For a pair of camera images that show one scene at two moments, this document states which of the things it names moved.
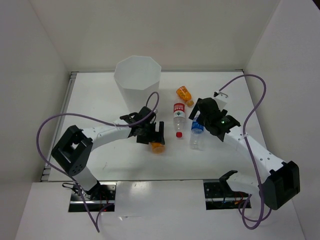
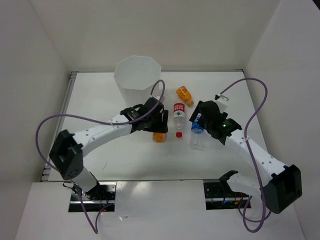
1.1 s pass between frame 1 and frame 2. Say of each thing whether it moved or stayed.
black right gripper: stayed
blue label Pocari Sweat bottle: stayed
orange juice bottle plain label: moved
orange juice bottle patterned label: stayed
